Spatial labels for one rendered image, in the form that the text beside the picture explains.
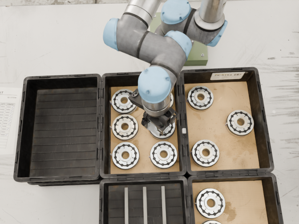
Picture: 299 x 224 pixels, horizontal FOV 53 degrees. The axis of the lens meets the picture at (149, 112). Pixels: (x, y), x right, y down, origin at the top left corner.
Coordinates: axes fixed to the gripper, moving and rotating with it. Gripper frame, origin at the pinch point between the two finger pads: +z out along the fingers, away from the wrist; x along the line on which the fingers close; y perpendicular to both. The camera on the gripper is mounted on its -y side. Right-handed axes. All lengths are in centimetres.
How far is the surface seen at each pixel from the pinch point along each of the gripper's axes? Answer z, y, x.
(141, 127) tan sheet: 16.6, -6.2, -2.8
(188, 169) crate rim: 7.6, 18.6, -3.6
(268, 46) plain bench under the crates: 32, 6, 70
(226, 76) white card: 12.6, 5.1, 34.7
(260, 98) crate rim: 8.7, 20.4, 34.3
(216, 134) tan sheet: 18.1, 17.1, 15.4
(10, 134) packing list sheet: 27, -49, -43
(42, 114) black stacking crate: 14.9, -39.0, -26.1
